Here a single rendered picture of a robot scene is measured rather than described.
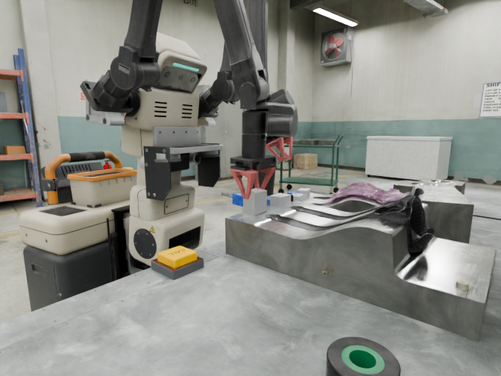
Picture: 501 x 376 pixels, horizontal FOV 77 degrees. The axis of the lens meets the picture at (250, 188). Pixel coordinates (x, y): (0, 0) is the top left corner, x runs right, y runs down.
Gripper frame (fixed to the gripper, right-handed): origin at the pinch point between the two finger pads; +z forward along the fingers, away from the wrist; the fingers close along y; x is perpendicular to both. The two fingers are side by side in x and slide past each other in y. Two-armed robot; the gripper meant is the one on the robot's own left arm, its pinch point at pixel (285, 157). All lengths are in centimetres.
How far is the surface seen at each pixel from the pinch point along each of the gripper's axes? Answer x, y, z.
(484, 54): -189, 683, -78
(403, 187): -27, 38, 28
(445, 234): -36, -9, 37
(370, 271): -26, -49, 28
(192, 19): 245, 449, -375
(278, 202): -3.7, -26.8, 12.3
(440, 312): -33, -52, 36
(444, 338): -33, -54, 38
